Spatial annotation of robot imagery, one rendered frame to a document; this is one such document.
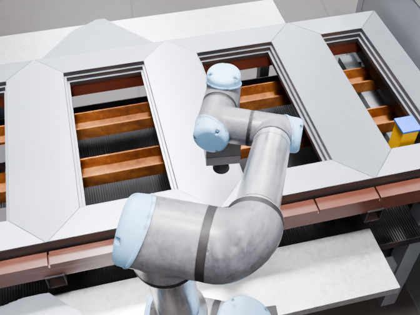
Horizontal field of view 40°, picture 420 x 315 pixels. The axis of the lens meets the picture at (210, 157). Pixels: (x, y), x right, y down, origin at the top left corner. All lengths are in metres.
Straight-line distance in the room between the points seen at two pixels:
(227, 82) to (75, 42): 1.07
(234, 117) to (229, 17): 1.21
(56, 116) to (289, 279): 0.84
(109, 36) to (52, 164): 0.70
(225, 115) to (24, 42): 1.29
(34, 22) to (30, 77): 1.81
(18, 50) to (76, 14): 1.52
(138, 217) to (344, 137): 1.01
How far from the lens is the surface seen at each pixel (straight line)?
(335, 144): 1.72
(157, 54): 2.00
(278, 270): 1.66
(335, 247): 1.72
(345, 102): 1.86
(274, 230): 0.88
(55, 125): 1.80
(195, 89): 1.86
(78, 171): 1.69
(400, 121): 1.81
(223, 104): 1.21
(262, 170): 1.00
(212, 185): 1.58
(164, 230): 0.84
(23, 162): 1.72
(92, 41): 2.21
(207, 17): 2.36
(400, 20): 2.19
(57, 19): 3.77
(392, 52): 2.10
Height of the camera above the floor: 2.09
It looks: 48 degrees down
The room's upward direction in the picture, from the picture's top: straight up
